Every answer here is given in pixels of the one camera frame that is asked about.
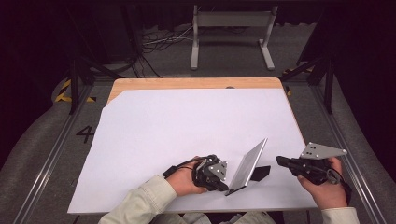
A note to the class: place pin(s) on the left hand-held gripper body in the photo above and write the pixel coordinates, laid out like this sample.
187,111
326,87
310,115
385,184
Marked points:
209,172

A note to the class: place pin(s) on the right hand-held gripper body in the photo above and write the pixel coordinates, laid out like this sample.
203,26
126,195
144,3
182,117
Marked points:
314,168

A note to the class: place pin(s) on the person's left hand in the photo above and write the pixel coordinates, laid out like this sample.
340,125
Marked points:
183,182

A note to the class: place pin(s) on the person's right hand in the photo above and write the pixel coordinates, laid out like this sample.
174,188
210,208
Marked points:
327,194

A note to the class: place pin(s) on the white table cover sheet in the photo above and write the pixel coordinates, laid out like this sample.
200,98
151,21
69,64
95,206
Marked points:
174,124

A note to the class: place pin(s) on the black metal stand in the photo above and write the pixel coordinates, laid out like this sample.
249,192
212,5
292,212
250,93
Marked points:
327,77
74,77

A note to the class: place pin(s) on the white metal floor stand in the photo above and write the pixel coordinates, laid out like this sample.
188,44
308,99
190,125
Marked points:
233,19

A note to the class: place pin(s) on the aluminium floor rail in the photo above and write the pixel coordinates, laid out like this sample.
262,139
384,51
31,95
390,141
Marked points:
351,161
46,161

